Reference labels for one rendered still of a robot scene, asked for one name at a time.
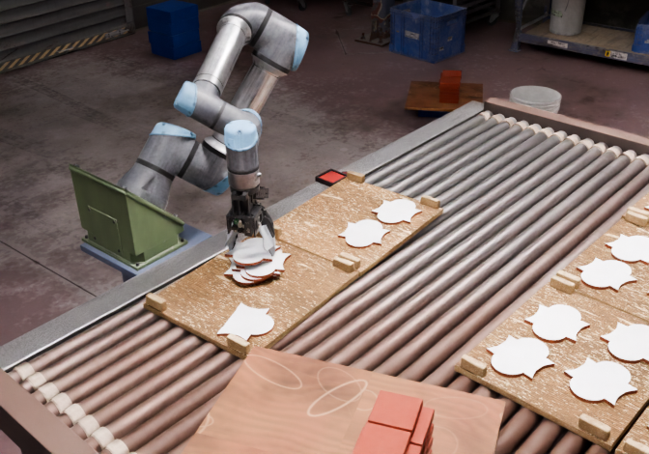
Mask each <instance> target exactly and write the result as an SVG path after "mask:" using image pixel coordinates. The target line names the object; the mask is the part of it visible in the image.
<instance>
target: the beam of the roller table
mask: <svg viewBox="0 0 649 454"><path fill-rule="evenodd" d="M481 112H484V103H482V102H478V101H475V100H473V101H471V102H469V103H467V104H465V105H463V106H461V107H459V108H457V109H455V110H453V111H452V112H450V113H448V114H446V115H444V116H442V117H440V118H438V119H436V120H434V121H432V122H430V123H429V124H428V125H426V126H424V127H422V128H419V129H417V130H415V131H413V132H411V133H409V134H407V135H406V136H404V137H402V138H400V139H398V140H396V141H394V142H392V143H390V144H388V145H386V146H384V147H383V148H381V149H379V150H377V151H375V152H373V153H371V154H369V155H367V156H365V157H363V158H361V159H360V160H358V161H356V162H354V163H352V164H350V165H348V166H346V167H344V168H342V169H340V170H338V171H339V172H343V171H354V172H357V173H361V174H364V175H365V177H367V176H369V175H370V174H372V173H374V172H376V171H378V170H380V169H381V168H383V167H384V166H386V165H388V164H390V163H391V162H393V161H395V160H397V159H399V158H401V157H402V156H405V155H407V154H409V153H410V152H412V151H414V150H416V149H418V148H420V147H421V146H423V145H425V144H427V143H429V142H431V141H432V140H434V139H436V138H438V137H440V136H442V135H443V134H444V133H446V132H448V131H450V130H452V129H453V128H456V127H458V126H460V125H461V124H463V123H465V122H467V121H469V120H471V119H472V118H474V117H476V116H477V115H478V114H480V113H481ZM329 187H330V186H327V185H325V184H320V183H318V182H315V183H313V184H311V185H309V186H307V187H306V188H304V189H302V190H300V191H298V192H296V193H294V194H292V195H291V196H289V197H287V198H285V199H283V200H281V201H279V202H277V203H275V204H273V205H271V206H269V207H268V208H266V209H264V211H265V210H267V212H268V214H269V216H270V217H271V219H272V221H275V220H276V219H278V218H280V217H281V216H283V215H285V214H286V213H288V212H290V211H292V210H293V209H295V208H297V207H298V206H300V205H302V204H303V203H305V202H306V201H308V200H310V199H311V198H313V197H315V196H316V195H318V194H319V193H321V192H323V191H324V190H326V189H328V188H329ZM227 233H228V231H227V229H225V230H223V231H222V232H220V233H218V234H216V235H214V236H212V237H210V238H208V239H206V240H204V241H201V242H199V243H198V244H196V245H194V246H192V247H190V248H188V249H187V250H185V251H183V252H181V253H179V254H177V255H176V256H174V257H172V258H170V259H168V260H166V261H164V262H162V263H160V264H158V265H156V266H154V267H152V268H151V269H149V270H146V271H144V272H142V273H140V274H138V275H136V276H134V277H132V278H131V279H130V280H128V281H126V282H124V283H122V284H120V285H118V286H116V287H114V288H112V289H110V290H108V291H107V292H105V293H103V294H101V295H99V296H97V297H95V298H92V299H90V300H88V301H86V302H84V303H83V304H81V305H79V306H77V307H75V308H73V309H72V310H70V311H68V312H66V313H64V314H62V315H61V316H59V317H57V318H55V319H53V320H51V321H49V322H47V323H45V324H43V325H41V326H38V327H37V328H35V329H33V330H31V331H29V332H27V333H25V334H23V335H21V336H19V337H17V338H15V340H13V341H11V342H9V343H7V344H5V345H3V346H1V347H0V367H1V368H2V369H3V370H4V371H5V372H6V373H9V372H11V371H13V369H14V368H15V367H16V366H17V365H19V364H21V363H23V362H28V361H30V360H32V359H34V358H35V357H37V356H39V355H42V354H44V353H45V352H47V351H49V350H51V349H53V348H55V347H56V346H58V345H60V344H62V343H64V342H65V341H67V340H69V339H71V338H73V337H74V336H75V335H77V334H79V333H81V332H83V331H85V330H86V329H88V328H90V327H92V326H95V325H96V324H98V323H100V322H102V321H104V320H105V319H107V318H109V317H111V316H113V315H115V314H116V313H118V312H120V311H122V310H124V309H126V308H127V307H129V306H131V305H133V304H134V303H136V302H137V301H139V300H141V299H143V298H145V297H146V294H148V293H152V294H153V293H155V292H156V291H158V290H160V289H162V288H164V287H166V286H167V285H169V284H171V283H173V282H175V281H177V280H178V279H180V278H182V277H184V276H186V275H188V274H189V273H191V272H193V271H194V270H196V269H198V268H200V267H201V266H203V265H204V264H206V263H207V262H208V261H210V260H211V259H213V258H214V257H216V256H218V255H219V254H221V253H222V252H224V251H226V250H227V249H229V247H228V245H227V246H225V243H226V241H227Z"/></svg>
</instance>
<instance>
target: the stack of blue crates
mask: <svg viewBox="0 0 649 454"><path fill-rule="evenodd" d="M146 11H147V19H148V26H149V30H151V31H148V35H149V42H150V43H151V48H152V53H153V54H156V55H159V56H162V57H166V58H169V59H172V60H177V59H180V58H183V57H185V56H188V55H191V54H194V53H197V52H200V51H202V46H201V41H200V35H199V18H198V15H199V14H198V5H197V4H192V3H187V2H184V1H179V0H169V1H165V2H162V3H158V4H155V5H151V6H149V7H146Z"/></svg>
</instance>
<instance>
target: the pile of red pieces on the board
mask: <svg viewBox="0 0 649 454"><path fill-rule="evenodd" d="M422 405H423V399H420V398H415V397H411V396H407V395H402V394H398V393H393V392H388V391H384V390H380V393H379V395H378V398H377V400H376V403H375V405H374V407H373V409H372V411H371V414H370V415H369V417H368V419H367V422H366V424H365V426H364V427H363V428H362V430H361V432H360V435H359V437H358V440H357V442H356V444H355V446H354V449H353V453H352V454H432V451H433V450H432V449H431V448H432V445H433V437H432V433H433V431H434V423H432V421H433V418H434V413H435V410H434V409H430V408H426V407H422Z"/></svg>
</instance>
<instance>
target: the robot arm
mask: <svg viewBox="0 0 649 454"><path fill-rule="evenodd" d="M216 32H217V34H216V36H215V38H214V40H213V42H212V45H211V47H210V49H209V51H208V53H207V56H206V58H205V60H204V62H203V64H202V66H201V68H200V70H199V71H198V73H197V75H196V77H195V79H194V81H193V83H191V82H189V81H186V82H185V83H184V84H183V86H182V88H181V90H180V91H179V93H178V95H177V97H176V99H175V101H174V107H175V108H176V109H177V110H179V111H180V112H182V113H183V114H184V115H185V116H186V117H190V118H192V119H194V120H196V121H197V122H199V123H201V124H203V125H205V126H207V127H208V128H211V129H213V130H214V133H213V135H212V136H209V137H206V138H205V139H204V141H203V143H200V142H198V141H196V140H195V139H196V134H195V133H193V132H191V131H189V130H187V129H185V128H181V127H178V126H175V125H172V124H169V123H163V122H161V123H158V124H156V125H155V127H154V129H153V131H152V132H151V133H150V136H149V138H148V140H147V142H146V144H145V146H144V147H143V149H142V151H141V153H140V155H139V157H138V158H137V160H136V162H135V163H134V165H133V166H132V167H131V168H130V169H129V170H128V171H127V172H126V173H125V174H124V175H123V177H122V178H121V179H120V180H119V181H118V182H117V184H116V185H117V186H120V187H123V186H125V187H127V190H128V191H129V192H131V193H133V194H135V195H137V196H139V197H141V198H142V199H144V200H146V201H148V202H150V203H152V204H154V205H155V206H157V207H159V208H161V209H163V210H165V209H166V207H167V205H168V200H169V194H170V188H171V184H172V182H173V181H174V179H175V177H176V176H177V177H179V178H181V179H183V180H185V181H187V182H189V183H191V184H193V185H195V186H197V187H199V188H201V189H203V190H204V191H207V192H208V193H210V194H213V195H220V194H222V193H223V192H224V191H225V190H226V189H227V188H228V187H230V191H231V192H232V194H231V200H232V208H231V210H229V212H228V213H227V215H226V220H227V231H228V233H227V241H226V243H225V246H227V245H228V247H229V250H230V251H231V250H233V248H234V246H235V244H236V239H237V237H238V233H242V234H244V235H245V236H247V237H252V235H253V234H254V237H256V236H257V234H258V232H260V234H261V235H262V237H263V248H264V250H265V251H269V253H270V254H271V256H272V257H273V256H274V253H275V232H274V224H273V221H272V219H271V217H270V216H269V214H268V212H267V210H265V211H264V209H265V207H264V206H262V203H258V202H257V200H264V198H268V188H265V187H264V186H260V177H261V176H262V174H261V173H259V155H258V146H259V141H260V136H261V133H262V120H261V117H260V116H259V114H260V112H261V110H262V108H263V107H264V105H265V103H266V101H267V99H268V97H269V95H270V93H271V92H272V90H273V88H274V86H275V84H276V83H277V81H278V79H279V78H280V77H282V76H285V75H288V73H289V71H290V70H291V71H296V70H297V68H298V66H299V65H300V63H301V60H302V58H303V56H304V53H305V51H306V48H307V45H308V42H309V34H308V32H307V31H306V30H304V29H303V28H301V27H300V26H298V24H297V23H294V22H292V21H290V20H289V19H288V18H286V17H284V16H283V15H281V14H279V13H277V12H275V11H274V10H272V9H270V8H269V7H268V6H266V5H264V4H261V3H256V2H247V3H241V4H238V5H236V6H234V7H232V8H231V9H229V10H228V11H226V12H225V13H224V14H223V16H222V17H221V18H220V19H219V21H218V23H217V26H216ZM247 44H248V45H250V46H252V47H253V48H254V50H253V51H252V53H251V56H252V60H253V63H252V65H251V67H250V69H249V71H248V72H247V74H246V76H245V78H244V80H243V81H242V83H241V84H240V87H239V88H238V90H237V92H236V94H235V96H234V97H233V99H232V101H231V103H228V102H226V101H225V100H223V99H221V98H220V97H221V94H222V92H223V90H224V88H225V86H226V83H227V81H228V79H229V77H230V74H231V72H232V70H233V68H234V66H235V63H236V62H237V60H238V58H239V55H240V52H241V50H242V48H243V47H244V46H245V45H247ZM253 199H256V200H253ZM261 221H262V222H261ZM260 222H261V224H262V226H260ZM259 226H260V227H259Z"/></svg>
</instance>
